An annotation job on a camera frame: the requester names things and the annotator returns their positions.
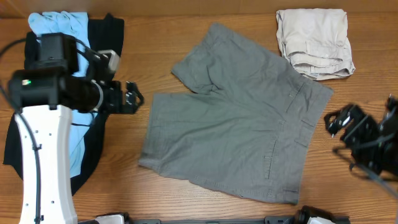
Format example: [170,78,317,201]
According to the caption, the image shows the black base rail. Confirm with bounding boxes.
[129,216,294,224]

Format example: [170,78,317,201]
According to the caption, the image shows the folded beige shorts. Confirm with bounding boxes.
[276,8,356,81]

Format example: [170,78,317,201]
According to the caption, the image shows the light blue garment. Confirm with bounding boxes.
[27,11,99,179]

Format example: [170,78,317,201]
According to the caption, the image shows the black garment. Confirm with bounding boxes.
[3,14,124,194]

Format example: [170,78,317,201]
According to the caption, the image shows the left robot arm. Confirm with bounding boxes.
[3,33,144,223]

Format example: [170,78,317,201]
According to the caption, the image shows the grey shorts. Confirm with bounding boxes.
[139,23,333,204]

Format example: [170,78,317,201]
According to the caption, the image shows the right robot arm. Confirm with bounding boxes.
[324,95,397,198]

